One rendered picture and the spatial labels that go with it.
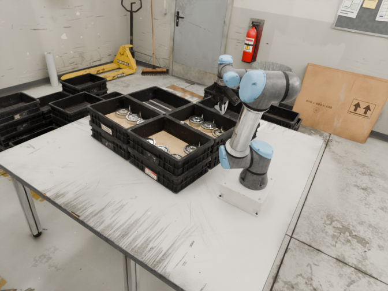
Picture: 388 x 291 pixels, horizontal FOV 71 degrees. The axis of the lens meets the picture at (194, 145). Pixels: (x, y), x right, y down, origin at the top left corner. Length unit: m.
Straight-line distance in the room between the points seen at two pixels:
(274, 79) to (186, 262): 0.80
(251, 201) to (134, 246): 0.59
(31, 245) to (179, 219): 1.26
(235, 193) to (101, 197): 0.68
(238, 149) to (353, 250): 1.59
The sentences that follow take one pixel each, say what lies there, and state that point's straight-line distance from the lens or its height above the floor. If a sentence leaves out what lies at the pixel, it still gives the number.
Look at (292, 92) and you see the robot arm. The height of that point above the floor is 1.37.
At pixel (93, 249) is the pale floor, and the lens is 2.15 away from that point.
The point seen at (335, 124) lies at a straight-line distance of 4.18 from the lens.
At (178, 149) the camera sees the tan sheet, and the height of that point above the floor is 0.83.
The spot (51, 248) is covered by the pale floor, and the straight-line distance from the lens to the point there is 2.23.
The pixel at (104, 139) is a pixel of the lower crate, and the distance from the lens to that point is 1.80.
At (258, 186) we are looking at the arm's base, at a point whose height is 0.82.
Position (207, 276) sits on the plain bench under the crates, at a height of 0.70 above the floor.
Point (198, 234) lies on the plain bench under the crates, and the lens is 1.30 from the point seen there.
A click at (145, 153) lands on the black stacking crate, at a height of 0.85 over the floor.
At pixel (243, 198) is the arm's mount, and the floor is 0.78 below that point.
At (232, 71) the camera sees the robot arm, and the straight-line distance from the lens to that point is 1.39.
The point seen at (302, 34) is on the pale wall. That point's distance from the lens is 4.26.
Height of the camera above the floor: 1.71
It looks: 33 degrees down
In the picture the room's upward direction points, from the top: 7 degrees clockwise
